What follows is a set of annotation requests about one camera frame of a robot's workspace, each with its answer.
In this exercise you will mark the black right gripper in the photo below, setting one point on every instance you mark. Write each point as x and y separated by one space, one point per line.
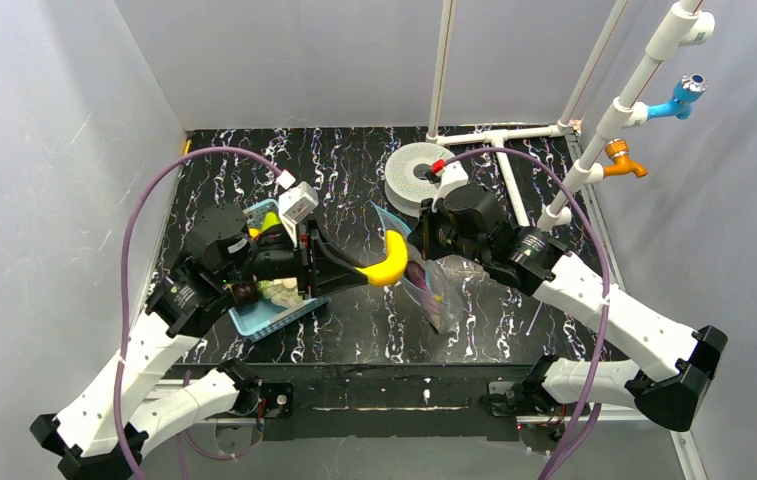
427 235

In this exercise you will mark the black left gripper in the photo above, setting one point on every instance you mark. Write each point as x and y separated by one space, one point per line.
310 263

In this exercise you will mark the yellow toy banana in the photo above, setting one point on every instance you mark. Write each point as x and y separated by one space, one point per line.
392 268

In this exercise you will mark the clear zip top bag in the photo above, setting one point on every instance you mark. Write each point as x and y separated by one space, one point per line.
453 310

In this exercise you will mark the light blue plastic basket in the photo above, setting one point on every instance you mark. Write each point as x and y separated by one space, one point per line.
257 321

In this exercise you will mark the purple toy eggplant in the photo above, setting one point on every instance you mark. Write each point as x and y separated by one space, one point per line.
415 281

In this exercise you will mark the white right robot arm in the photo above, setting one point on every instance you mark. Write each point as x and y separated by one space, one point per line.
669 366

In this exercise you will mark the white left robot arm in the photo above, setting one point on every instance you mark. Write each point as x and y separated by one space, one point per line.
106 432

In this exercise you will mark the green white toy cabbage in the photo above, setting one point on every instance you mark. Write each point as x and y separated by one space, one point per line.
281 292

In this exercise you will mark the white perforated filament spool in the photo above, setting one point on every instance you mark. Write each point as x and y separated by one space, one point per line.
408 181

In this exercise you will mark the green toy pear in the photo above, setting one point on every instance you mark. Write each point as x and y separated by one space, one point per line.
270 220

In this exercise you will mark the orange plastic tap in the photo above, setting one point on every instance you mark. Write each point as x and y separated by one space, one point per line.
621 163

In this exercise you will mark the blue plastic tap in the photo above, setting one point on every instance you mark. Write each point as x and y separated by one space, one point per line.
686 91

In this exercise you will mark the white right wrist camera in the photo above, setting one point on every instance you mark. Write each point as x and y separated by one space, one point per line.
449 175

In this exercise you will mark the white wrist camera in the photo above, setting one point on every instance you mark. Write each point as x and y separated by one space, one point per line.
449 175
297 200

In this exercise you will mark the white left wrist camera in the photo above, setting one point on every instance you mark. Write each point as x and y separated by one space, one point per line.
297 200

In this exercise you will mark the white PVC pipe frame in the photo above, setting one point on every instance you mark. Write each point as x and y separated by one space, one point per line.
685 24

